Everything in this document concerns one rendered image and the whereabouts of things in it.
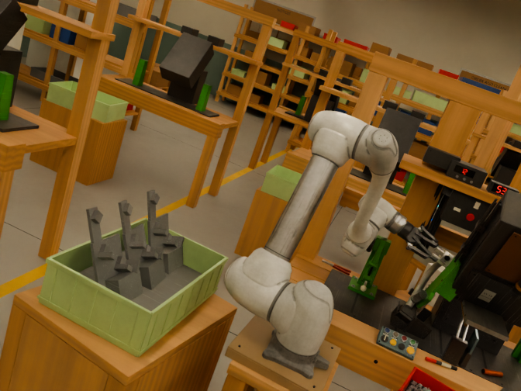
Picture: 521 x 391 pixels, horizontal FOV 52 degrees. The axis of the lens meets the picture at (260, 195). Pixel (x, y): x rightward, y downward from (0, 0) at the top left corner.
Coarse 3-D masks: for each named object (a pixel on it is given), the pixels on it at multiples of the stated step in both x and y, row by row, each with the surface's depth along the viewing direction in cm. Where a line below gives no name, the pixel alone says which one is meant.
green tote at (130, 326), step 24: (120, 240) 216; (192, 240) 225; (48, 264) 175; (72, 264) 189; (192, 264) 227; (216, 264) 212; (48, 288) 177; (72, 288) 174; (96, 288) 170; (192, 288) 194; (216, 288) 225; (72, 312) 176; (96, 312) 172; (120, 312) 169; (144, 312) 165; (168, 312) 179; (120, 336) 171; (144, 336) 168
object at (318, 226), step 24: (360, 96) 250; (456, 120) 239; (432, 144) 244; (456, 144) 241; (336, 192) 262; (408, 192) 255; (432, 192) 248; (312, 216) 268; (408, 216) 254; (312, 240) 270; (384, 264) 262; (408, 264) 258; (384, 288) 264
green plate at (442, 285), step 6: (450, 264) 224; (456, 264) 216; (450, 270) 217; (456, 270) 216; (438, 276) 228; (444, 276) 219; (450, 276) 217; (432, 282) 230; (438, 282) 221; (444, 282) 217; (450, 282) 218; (432, 288) 224; (438, 288) 218; (444, 288) 219; (450, 288) 218; (444, 294) 219; (450, 294) 219; (456, 294) 218; (450, 300) 219
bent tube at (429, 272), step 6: (444, 252) 228; (444, 258) 230; (450, 258) 226; (438, 264) 231; (444, 264) 225; (432, 270) 235; (426, 276) 235; (420, 282) 234; (426, 282) 235; (420, 288) 232; (414, 294) 230; (408, 300) 230; (408, 306) 230
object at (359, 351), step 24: (336, 312) 222; (336, 336) 211; (360, 336) 209; (336, 360) 213; (360, 360) 210; (384, 360) 207; (408, 360) 204; (384, 384) 209; (456, 384) 200; (480, 384) 205
